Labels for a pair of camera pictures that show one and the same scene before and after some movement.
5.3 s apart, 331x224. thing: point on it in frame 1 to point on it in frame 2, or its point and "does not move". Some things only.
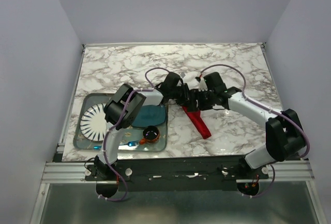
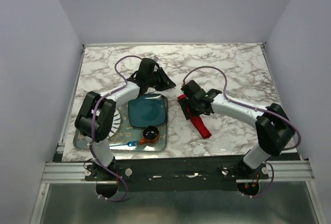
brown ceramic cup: x=151 y=134 does not move
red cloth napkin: x=198 y=122 does not move
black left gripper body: x=176 y=94 to x=152 y=80
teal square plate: x=150 y=115 does not move
